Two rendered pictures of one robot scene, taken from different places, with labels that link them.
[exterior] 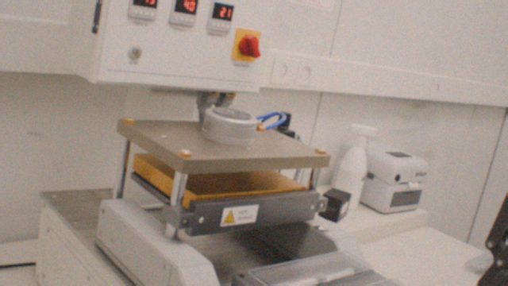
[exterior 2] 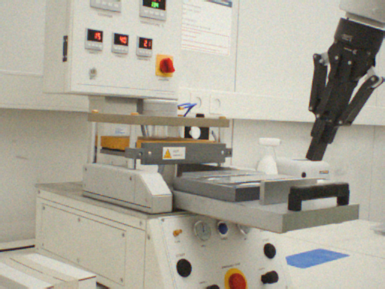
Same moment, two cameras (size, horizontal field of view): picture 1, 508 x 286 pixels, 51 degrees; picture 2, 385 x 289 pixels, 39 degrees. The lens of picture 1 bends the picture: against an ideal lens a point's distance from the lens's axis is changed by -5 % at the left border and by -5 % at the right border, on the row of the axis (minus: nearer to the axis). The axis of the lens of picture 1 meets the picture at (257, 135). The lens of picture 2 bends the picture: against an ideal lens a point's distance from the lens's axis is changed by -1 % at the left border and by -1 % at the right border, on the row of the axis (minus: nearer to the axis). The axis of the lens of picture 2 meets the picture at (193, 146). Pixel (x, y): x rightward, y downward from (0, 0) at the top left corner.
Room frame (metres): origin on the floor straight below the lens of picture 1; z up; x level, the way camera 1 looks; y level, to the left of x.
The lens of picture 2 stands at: (-0.44, -0.06, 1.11)
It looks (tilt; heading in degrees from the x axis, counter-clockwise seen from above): 3 degrees down; 1
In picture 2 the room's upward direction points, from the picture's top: 3 degrees clockwise
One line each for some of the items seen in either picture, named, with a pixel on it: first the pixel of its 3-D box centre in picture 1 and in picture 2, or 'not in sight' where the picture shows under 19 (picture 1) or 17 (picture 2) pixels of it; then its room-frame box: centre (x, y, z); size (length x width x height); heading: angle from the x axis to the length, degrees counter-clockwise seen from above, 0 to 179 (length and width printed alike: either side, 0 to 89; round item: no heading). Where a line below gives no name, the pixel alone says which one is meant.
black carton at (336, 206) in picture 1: (334, 204); not in sight; (1.46, -0.25, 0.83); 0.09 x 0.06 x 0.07; 156
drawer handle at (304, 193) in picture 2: not in sight; (320, 195); (0.48, -0.26, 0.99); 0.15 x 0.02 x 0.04; 133
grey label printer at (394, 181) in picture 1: (381, 175); (292, 180); (1.71, -0.41, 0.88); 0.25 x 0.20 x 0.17; 41
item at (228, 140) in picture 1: (221, 147); (157, 126); (0.84, 0.05, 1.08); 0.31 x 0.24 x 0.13; 133
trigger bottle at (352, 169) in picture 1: (354, 166); (268, 171); (1.59, -0.30, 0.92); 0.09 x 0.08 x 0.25; 95
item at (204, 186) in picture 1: (226, 165); (162, 135); (0.80, 0.04, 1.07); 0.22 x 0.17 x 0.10; 133
